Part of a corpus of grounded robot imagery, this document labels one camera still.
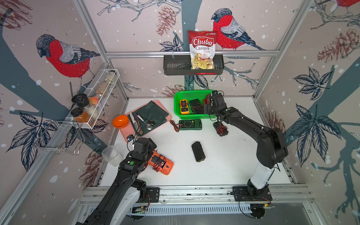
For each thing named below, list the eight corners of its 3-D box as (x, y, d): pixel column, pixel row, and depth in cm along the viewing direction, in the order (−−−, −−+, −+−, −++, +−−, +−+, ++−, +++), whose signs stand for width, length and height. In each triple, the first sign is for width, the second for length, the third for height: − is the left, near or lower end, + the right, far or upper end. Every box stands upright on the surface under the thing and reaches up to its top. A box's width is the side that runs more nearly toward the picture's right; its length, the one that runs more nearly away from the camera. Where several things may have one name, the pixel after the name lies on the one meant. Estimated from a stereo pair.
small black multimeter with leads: (219, 137, 97) (220, 134, 94) (212, 125, 104) (213, 122, 101) (228, 134, 99) (229, 131, 96) (221, 122, 105) (222, 119, 102)
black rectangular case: (196, 162, 86) (197, 160, 83) (190, 145, 93) (191, 143, 90) (205, 159, 87) (206, 157, 84) (199, 143, 94) (199, 140, 91)
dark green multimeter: (178, 130, 102) (178, 128, 100) (179, 121, 107) (178, 119, 105) (202, 130, 102) (202, 128, 100) (201, 120, 107) (201, 119, 105)
